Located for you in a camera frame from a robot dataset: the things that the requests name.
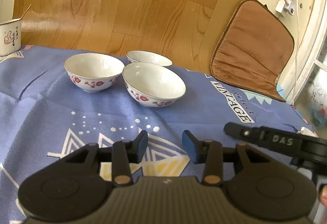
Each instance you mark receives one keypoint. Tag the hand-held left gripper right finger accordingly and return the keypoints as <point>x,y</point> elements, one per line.
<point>189,146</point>

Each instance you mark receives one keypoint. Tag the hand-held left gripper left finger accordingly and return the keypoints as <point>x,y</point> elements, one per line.
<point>141,145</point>

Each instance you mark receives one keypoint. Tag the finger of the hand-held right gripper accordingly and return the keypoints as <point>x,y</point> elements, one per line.
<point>255,134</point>

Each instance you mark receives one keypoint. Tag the white bowl with red flowers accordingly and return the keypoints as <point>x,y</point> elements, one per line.
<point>149,58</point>
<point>154,84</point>
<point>93,71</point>

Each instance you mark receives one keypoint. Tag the person's right hand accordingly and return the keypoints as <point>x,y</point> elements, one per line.
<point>323,194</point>

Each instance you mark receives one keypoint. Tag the brown seat cushion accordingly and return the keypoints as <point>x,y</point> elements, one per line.
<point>253,52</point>

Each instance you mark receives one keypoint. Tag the blue printed cloth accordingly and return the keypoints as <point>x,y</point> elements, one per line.
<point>63,116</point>

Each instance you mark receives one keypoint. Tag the white enamel mug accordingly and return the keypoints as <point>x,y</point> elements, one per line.
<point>9,37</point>

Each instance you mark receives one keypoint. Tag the thin wooden stick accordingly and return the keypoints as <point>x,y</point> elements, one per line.
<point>26,11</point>

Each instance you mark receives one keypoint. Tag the white door frame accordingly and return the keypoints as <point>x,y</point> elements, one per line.
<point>310,42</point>

